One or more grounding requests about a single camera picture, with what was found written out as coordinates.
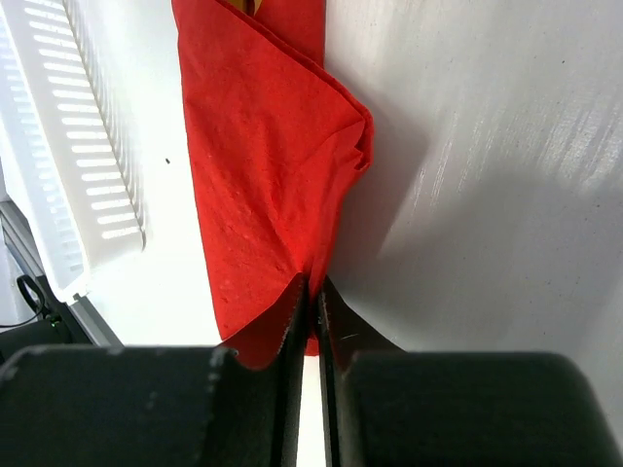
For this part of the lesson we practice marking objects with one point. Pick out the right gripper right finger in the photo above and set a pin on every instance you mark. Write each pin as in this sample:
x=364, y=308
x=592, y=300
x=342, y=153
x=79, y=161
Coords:
x=343, y=335

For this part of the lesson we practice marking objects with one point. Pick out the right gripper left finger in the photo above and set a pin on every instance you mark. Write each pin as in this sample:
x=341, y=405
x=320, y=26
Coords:
x=255, y=410

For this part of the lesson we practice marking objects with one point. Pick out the red paper napkin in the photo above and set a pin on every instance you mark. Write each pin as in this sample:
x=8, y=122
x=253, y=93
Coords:
x=275, y=144

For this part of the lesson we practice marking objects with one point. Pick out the orange plastic spoon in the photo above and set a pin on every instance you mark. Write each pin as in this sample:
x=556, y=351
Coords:
x=249, y=7

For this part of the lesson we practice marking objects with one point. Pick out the small white utensil tray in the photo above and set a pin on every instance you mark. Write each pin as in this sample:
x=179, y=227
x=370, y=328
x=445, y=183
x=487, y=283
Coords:
x=78, y=198

